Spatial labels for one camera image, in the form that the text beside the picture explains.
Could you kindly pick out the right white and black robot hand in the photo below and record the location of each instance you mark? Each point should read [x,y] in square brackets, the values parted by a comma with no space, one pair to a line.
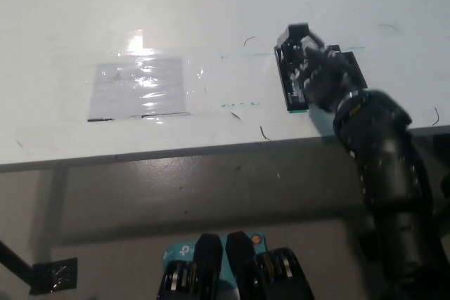
[327,75]

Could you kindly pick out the black desk stapler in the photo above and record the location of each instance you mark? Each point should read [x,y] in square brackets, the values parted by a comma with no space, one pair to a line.
[290,68]

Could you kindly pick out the black tape mark patch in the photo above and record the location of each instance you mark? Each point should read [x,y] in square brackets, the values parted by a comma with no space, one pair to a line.
[355,68]

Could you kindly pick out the black ribbed robot torso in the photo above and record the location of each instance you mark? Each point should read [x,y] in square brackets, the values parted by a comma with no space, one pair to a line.
[240,268]

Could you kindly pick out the small green tape piece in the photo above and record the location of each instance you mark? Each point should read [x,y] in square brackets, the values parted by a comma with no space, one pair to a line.
[298,111]

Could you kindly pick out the clear plastic film cover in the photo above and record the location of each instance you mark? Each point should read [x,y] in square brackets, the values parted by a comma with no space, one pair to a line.
[195,71]

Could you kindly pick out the teal router box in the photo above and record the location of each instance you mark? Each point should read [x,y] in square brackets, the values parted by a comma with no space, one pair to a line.
[181,252]

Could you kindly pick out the black floor tape patch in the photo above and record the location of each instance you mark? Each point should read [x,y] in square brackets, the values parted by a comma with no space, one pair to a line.
[53,276]

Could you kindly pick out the black table leg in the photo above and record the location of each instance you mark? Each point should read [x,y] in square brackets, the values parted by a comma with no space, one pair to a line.
[15,261]

